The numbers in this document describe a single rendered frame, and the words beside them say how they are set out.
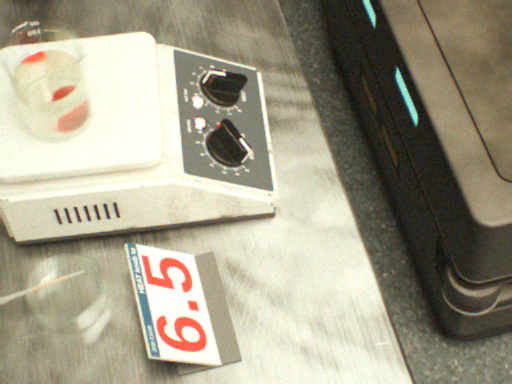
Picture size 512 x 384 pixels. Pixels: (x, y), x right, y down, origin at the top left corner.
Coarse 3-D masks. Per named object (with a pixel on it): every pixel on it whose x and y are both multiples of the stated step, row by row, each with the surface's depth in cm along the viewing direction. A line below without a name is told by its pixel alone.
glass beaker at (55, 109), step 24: (24, 24) 71; (48, 24) 72; (0, 48) 70; (24, 48) 73; (48, 48) 74; (72, 48) 72; (72, 72) 70; (24, 96) 71; (48, 96) 70; (72, 96) 71; (24, 120) 74; (48, 120) 72; (72, 120) 73
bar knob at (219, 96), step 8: (208, 72) 82; (216, 72) 80; (224, 72) 80; (232, 72) 81; (208, 80) 80; (216, 80) 80; (224, 80) 80; (232, 80) 80; (240, 80) 81; (208, 88) 81; (216, 88) 81; (224, 88) 81; (232, 88) 81; (240, 88) 81; (208, 96) 80; (216, 96) 81; (224, 96) 81; (232, 96) 81; (216, 104) 81; (224, 104) 81; (232, 104) 81
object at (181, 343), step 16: (144, 256) 76; (160, 256) 77; (176, 256) 78; (144, 272) 75; (160, 272) 76; (176, 272) 77; (160, 288) 75; (176, 288) 76; (192, 288) 77; (160, 304) 74; (176, 304) 75; (192, 304) 76; (160, 320) 73; (176, 320) 74; (192, 320) 75; (160, 336) 72; (176, 336) 73; (192, 336) 74; (160, 352) 71; (176, 352) 72; (192, 352) 73; (208, 352) 74
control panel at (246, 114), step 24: (192, 72) 81; (240, 72) 84; (192, 96) 80; (240, 96) 82; (192, 120) 78; (216, 120) 80; (240, 120) 81; (192, 144) 77; (264, 144) 81; (192, 168) 76; (216, 168) 77; (240, 168) 78; (264, 168) 79
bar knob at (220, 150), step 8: (224, 120) 78; (216, 128) 78; (224, 128) 77; (232, 128) 77; (216, 136) 78; (224, 136) 78; (232, 136) 77; (240, 136) 77; (208, 144) 78; (216, 144) 78; (224, 144) 78; (232, 144) 77; (240, 144) 77; (248, 144) 77; (216, 152) 77; (224, 152) 78; (232, 152) 78; (240, 152) 77; (248, 152) 77; (216, 160) 77; (224, 160) 77; (232, 160) 78; (240, 160) 78
